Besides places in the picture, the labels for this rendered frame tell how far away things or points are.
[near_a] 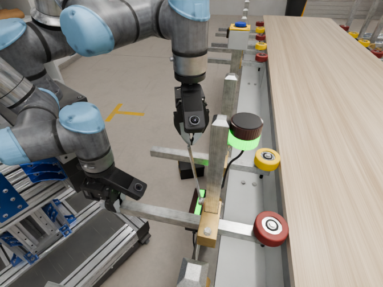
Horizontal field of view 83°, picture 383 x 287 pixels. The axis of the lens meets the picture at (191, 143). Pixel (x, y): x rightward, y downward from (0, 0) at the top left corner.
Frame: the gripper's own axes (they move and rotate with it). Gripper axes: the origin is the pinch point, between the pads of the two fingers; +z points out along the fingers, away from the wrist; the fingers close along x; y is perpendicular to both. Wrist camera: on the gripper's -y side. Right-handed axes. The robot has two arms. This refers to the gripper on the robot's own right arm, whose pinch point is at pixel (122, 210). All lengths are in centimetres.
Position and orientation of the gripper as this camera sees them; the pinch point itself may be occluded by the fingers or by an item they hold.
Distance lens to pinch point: 71.6
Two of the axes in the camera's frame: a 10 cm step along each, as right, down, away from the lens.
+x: -2.2, 6.3, -7.4
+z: -0.2, 7.6, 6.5
